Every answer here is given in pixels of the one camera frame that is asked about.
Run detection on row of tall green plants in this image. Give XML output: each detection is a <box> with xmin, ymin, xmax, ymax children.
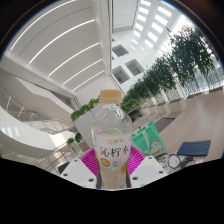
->
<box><xmin>121</xmin><ymin>24</ymin><xmax>224</xmax><ymax>114</ymax></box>

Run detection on plants in dark planter box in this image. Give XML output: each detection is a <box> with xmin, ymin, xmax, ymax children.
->
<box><xmin>124</xmin><ymin>98</ymin><xmax>145</xmax><ymax>123</ymax></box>

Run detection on clear lemon drink bottle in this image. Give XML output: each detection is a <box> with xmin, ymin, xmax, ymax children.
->
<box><xmin>90</xmin><ymin>88</ymin><xmax>134</xmax><ymax>191</ymax></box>

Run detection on black cable bundle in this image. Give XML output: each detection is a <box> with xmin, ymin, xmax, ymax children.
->
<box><xmin>164</xmin><ymin>152</ymin><xmax>195</xmax><ymax>172</ymax></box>

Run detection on dark blue keyboard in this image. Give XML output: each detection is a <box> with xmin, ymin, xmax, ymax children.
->
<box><xmin>176</xmin><ymin>140</ymin><xmax>212</xmax><ymax>158</ymax></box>

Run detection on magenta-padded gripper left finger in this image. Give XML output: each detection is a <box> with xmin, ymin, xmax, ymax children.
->
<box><xmin>59</xmin><ymin>147</ymin><xmax>101</xmax><ymax>190</ymax></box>

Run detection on white planter cabinet with plants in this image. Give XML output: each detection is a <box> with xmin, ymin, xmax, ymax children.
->
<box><xmin>70</xmin><ymin>96</ymin><xmax>101</xmax><ymax>150</ymax></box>

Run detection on ceiling light strips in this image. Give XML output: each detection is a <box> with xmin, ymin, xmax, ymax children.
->
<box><xmin>9</xmin><ymin>0</ymin><xmax>105</xmax><ymax>93</ymax></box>

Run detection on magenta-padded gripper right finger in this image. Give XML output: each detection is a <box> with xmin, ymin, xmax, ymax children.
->
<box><xmin>126</xmin><ymin>146</ymin><xmax>168</xmax><ymax>189</ymax></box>

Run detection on small plants in low planter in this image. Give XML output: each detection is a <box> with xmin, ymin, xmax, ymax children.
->
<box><xmin>65</xmin><ymin>131</ymin><xmax>85</xmax><ymax>148</ymax></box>

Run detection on black chair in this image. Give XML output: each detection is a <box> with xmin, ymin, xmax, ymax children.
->
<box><xmin>57</xmin><ymin>161</ymin><xmax>71</xmax><ymax>175</ymax></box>

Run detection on glass railing with wooden handrail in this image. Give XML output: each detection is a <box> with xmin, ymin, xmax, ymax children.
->
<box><xmin>31</xmin><ymin>139</ymin><xmax>83</xmax><ymax>168</ymax></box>

